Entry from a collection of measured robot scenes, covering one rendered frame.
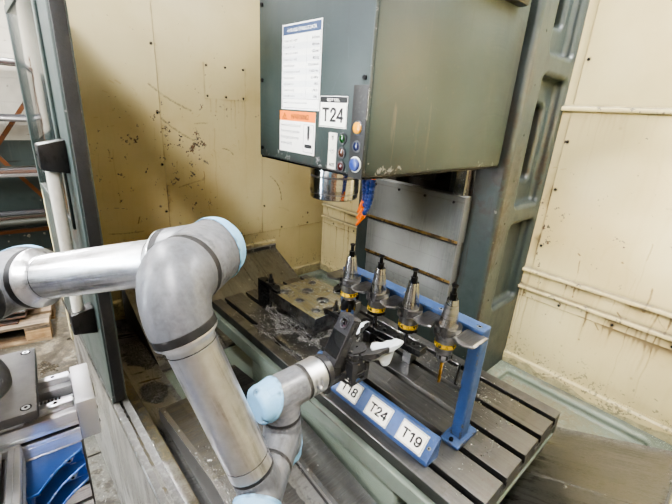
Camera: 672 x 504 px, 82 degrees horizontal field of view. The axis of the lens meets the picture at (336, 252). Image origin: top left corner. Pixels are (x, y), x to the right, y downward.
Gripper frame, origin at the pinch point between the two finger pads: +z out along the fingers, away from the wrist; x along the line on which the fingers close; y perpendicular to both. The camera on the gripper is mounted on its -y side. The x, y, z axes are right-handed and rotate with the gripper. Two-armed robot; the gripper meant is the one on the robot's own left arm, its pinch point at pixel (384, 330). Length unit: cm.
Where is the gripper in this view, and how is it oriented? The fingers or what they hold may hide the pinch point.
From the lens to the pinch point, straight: 94.8
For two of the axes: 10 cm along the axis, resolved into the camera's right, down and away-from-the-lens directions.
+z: 7.4, -2.2, 6.3
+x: 6.7, 2.9, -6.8
